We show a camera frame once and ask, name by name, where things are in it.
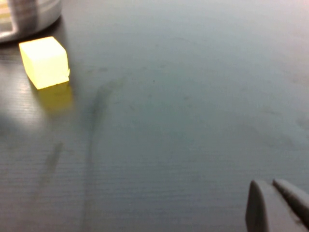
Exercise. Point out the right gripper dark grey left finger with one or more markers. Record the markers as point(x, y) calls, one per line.
point(262, 210)

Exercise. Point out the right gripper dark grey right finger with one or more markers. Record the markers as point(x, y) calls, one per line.
point(295, 199)

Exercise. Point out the yellow wooden cube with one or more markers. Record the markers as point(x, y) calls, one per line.
point(45, 62)

